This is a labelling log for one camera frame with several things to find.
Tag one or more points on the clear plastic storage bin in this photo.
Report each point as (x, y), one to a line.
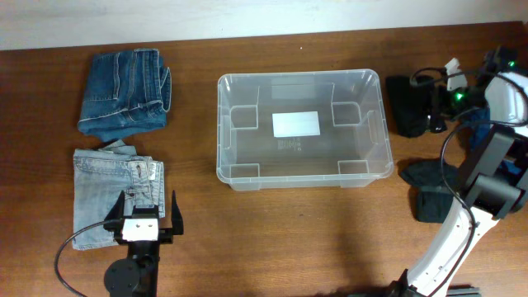
(353, 147)

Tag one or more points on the dark grey garment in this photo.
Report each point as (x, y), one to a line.
(429, 198)

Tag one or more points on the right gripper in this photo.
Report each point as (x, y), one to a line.
(437, 104)

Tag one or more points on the white label in bin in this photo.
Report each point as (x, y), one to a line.
(295, 124)

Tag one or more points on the blue garment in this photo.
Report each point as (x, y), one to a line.
(506, 169)

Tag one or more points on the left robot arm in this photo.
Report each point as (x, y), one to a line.
(137, 273)

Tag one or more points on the black garment with tape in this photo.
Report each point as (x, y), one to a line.
(413, 108)

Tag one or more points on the dark blue folded jeans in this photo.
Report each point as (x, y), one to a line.
(127, 92)

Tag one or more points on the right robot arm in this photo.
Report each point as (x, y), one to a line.
(469, 200)

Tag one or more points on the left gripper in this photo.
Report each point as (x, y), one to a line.
(166, 234)

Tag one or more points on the light blue folded jeans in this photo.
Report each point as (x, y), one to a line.
(100, 175)

